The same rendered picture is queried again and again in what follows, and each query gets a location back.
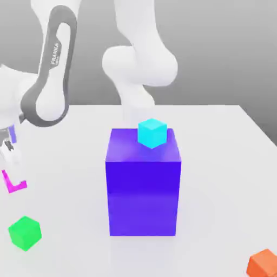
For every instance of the small magenta cube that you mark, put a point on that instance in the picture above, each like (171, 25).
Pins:
(15, 187)

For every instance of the small green cube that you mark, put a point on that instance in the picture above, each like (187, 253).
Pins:
(24, 233)

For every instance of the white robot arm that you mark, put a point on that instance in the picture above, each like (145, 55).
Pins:
(138, 65)

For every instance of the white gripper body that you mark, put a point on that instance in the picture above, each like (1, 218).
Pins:
(12, 159)

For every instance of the small orange cube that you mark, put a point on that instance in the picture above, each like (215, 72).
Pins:
(263, 265)

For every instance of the small cyan cube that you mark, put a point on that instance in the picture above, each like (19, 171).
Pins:
(152, 134)

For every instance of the large blue box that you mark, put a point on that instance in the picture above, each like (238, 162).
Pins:
(141, 194)

